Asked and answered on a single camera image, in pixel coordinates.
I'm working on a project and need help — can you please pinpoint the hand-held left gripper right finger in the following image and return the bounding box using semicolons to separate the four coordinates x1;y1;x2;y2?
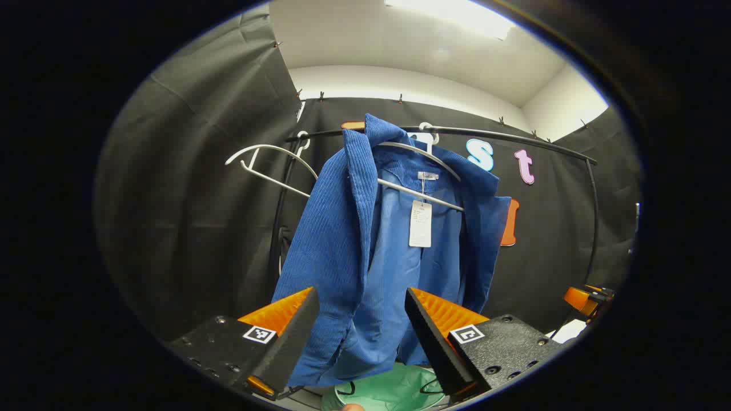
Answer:
404;287;564;404

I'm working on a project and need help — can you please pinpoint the blue corduroy jacket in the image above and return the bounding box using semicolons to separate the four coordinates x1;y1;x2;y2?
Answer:
272;113;512;389

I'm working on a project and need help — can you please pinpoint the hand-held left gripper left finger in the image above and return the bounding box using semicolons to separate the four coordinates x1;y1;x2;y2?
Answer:
168;287;320;400

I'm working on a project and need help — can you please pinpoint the green laundry hamper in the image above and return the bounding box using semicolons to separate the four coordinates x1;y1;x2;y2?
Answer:
320;361;452;411

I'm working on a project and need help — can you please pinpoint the white paper garment tag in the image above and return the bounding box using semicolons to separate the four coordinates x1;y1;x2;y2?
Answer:
409;200;432;248

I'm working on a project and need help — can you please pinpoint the black backdrop cloth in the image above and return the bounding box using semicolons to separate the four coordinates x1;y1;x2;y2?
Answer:
94;6;643;343

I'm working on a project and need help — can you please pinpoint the white plastic hanger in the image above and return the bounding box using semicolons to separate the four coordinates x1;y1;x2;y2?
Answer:
225;131;319;199
374;122;464;212

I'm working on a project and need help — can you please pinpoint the black metal clothes rack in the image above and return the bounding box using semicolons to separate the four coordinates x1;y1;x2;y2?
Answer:
268;126;599;292

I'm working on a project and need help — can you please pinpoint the row of small black clips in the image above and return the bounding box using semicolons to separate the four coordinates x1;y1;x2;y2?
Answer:
273;40;589;140

